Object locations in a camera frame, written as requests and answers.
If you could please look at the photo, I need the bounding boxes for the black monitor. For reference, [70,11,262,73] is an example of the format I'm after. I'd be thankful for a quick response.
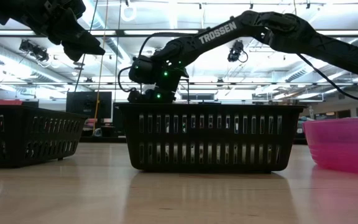
[66,91,113,120]

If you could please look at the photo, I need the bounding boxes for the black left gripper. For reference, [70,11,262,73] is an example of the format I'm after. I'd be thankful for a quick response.
[17,0,106,62]

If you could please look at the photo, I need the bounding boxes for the pink translucent plastic bowl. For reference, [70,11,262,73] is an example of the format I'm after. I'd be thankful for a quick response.
[302,117,358,177]

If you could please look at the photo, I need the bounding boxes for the black overhead beam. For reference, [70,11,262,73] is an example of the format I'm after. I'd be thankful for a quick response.
[0,28,358,38]

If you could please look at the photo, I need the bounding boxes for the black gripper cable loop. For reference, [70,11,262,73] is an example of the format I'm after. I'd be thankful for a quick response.
[117,66,137,93]

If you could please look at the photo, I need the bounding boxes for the yellow hanging cord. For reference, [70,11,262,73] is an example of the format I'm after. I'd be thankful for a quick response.
[92,0,109,133]

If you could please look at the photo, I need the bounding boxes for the black slotted plastic basket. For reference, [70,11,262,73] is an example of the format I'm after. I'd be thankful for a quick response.
[116,103,306,174]
[0,104,86,169]

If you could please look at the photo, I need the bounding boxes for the red flat object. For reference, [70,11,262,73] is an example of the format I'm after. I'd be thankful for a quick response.
[0,98,24,106]

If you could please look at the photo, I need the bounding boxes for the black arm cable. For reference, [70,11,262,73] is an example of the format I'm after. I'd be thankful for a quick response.
[296,52,358,105]

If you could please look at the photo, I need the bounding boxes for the white ring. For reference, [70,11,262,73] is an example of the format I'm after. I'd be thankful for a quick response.
[120,1,138,22]

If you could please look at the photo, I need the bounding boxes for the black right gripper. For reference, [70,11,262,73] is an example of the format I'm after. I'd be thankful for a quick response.
[127,81,185,105]

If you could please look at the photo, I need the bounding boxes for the black hanging camera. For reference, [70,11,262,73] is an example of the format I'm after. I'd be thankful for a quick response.
[227,39,249,64]
[19,39,50,63]

